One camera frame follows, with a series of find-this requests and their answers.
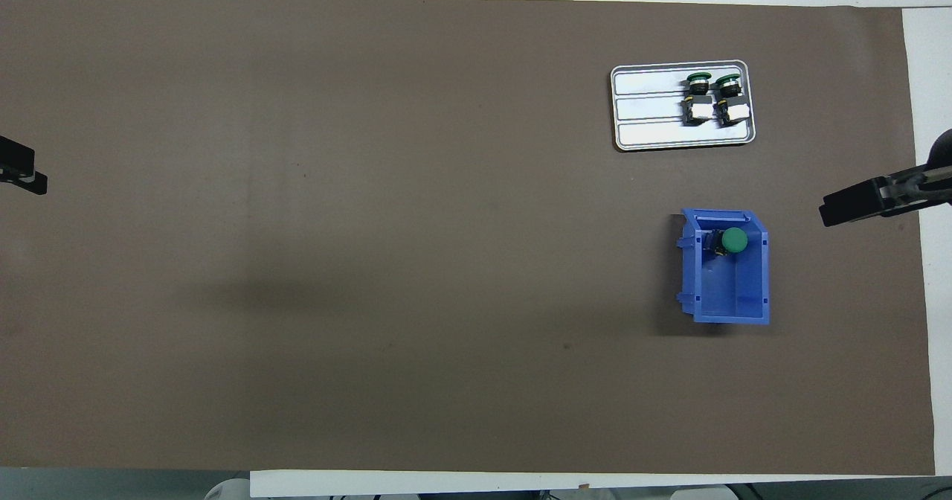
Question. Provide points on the brown paper table mat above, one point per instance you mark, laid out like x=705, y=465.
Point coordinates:
x=372, y=187

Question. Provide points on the blue plastic storage bin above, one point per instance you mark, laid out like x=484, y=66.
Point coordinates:
x=732, y=292

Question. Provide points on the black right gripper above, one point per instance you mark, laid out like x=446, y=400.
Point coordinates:
x=926, y=184

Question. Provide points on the green push button switch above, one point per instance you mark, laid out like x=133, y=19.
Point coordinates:
x=698, y=102
x=730, y=102
x=735, y=240

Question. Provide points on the silver metal tray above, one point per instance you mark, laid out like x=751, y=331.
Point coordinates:
x=647, y=113

